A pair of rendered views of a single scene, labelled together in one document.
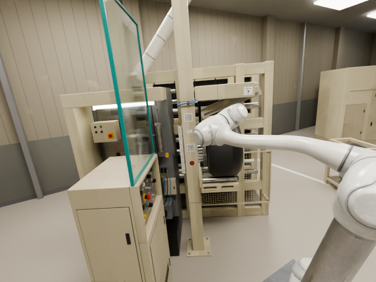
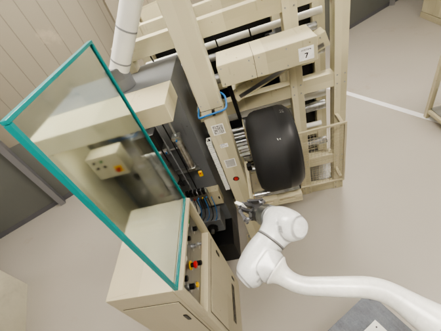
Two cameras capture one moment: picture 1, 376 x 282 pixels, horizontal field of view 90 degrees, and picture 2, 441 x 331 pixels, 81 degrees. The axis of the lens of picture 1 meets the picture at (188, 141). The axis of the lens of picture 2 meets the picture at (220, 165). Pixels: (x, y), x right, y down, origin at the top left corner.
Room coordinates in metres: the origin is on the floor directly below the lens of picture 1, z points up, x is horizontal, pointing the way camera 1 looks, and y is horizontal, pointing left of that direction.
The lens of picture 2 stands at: (0.41, -0.18, 2.38)
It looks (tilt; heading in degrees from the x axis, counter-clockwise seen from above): 41 degrees down; 10
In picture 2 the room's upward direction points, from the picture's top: 22 degrees counter-clockwise
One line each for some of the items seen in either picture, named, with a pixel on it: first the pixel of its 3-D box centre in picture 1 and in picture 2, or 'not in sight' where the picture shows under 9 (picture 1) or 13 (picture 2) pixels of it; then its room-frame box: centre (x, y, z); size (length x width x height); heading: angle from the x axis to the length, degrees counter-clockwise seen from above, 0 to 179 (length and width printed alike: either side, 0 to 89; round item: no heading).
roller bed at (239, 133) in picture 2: (195, 149); (235, 140); (2.19, -0.08, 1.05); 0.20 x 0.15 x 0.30; 87
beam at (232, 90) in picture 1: (222, 91); (264, 56); (2.09, -0.42, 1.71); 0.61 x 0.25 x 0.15; 87
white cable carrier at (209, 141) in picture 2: (182, 150); (219, 165); (1.77, 0.06, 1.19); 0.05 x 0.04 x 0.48; 177
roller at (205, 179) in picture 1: (220, 179); (276, 190); (1.66, -0.28, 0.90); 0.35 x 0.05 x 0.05; 87
